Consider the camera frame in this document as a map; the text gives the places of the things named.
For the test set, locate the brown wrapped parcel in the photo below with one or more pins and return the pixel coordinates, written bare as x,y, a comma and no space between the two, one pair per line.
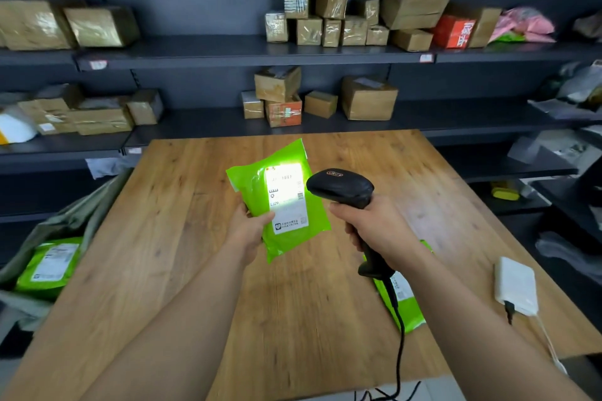
589,24

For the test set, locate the orange printed cardboard box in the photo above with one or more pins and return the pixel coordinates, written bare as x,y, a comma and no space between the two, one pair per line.
283,113

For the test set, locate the black handheld barcode scanner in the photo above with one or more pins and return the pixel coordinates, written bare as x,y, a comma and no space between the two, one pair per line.
341,187

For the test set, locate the person's left hand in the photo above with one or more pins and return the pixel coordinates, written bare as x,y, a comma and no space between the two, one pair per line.
244,236

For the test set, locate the flat taped cardboard box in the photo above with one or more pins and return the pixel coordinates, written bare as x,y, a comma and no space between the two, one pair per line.
49,111
101,118

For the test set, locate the large glossy taped cardboard box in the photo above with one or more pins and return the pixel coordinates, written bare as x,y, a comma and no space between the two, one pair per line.
102,25
30,24

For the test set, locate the small plain cardboard box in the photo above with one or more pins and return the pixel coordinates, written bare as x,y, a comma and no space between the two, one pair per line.
320,104

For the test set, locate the grey-green woven sack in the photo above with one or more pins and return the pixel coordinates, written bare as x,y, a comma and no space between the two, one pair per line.
80,217

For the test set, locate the small dark-topped cardboard box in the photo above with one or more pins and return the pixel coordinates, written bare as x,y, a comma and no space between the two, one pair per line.
145,107

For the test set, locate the red printed carton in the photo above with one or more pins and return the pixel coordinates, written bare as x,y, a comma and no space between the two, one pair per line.
452,32

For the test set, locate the person's right fingers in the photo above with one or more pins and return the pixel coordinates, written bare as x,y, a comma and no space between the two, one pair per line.
348,210

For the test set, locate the person's right forearm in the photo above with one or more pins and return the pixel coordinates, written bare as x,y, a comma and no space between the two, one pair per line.
475,335

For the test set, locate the cluster of small taped boxes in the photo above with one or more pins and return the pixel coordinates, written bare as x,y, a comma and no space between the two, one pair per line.
329,22

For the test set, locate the white plastic mailer bag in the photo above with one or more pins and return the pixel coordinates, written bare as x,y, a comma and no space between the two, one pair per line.
15,126

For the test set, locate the person's left thumb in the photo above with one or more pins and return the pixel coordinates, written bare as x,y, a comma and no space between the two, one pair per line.
264,219

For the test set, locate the flat plain cardboard box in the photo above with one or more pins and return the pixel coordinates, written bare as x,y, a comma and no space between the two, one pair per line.
412,40

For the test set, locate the tilted cardboard box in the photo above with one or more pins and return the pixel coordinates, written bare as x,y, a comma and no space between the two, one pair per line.
277,82

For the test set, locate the pink plastic mailer bag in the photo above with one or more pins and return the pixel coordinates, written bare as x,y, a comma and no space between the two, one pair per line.
524,24

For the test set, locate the pale crumpled plastic bag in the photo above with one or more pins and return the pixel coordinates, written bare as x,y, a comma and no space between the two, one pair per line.
110,166

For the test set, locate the small white-topped cardboard box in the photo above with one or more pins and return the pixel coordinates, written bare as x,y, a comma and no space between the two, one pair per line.
252,105

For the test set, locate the green mailer package white label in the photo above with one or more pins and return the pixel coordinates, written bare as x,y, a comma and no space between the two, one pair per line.
49,267
408,309
287,198

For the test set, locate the white shelf label tag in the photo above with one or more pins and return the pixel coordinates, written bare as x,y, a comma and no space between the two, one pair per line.
426,58
98,64
134,150

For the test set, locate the grey plastic mailer bags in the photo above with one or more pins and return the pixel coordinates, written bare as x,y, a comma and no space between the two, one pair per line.
571,90

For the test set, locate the white power bank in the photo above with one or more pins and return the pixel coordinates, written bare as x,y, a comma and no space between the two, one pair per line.
516,284

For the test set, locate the medium labelled cardboard box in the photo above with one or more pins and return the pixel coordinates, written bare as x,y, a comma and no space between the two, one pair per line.
369,99

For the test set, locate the tall brown cardboard box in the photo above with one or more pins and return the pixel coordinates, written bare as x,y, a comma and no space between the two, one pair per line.
485,24

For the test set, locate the white printed flat parcels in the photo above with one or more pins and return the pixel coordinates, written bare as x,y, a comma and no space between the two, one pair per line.
559,147

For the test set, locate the large cardboard box yellow tape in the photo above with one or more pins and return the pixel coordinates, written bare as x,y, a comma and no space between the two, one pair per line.
414,6

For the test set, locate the yellow small object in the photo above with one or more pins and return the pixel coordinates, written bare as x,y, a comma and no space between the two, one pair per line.
505,191

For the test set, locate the person's right hand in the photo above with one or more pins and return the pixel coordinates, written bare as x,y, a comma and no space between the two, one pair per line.
381,231

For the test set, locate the person's left forearm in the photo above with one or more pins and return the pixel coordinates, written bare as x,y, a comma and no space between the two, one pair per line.
174,335

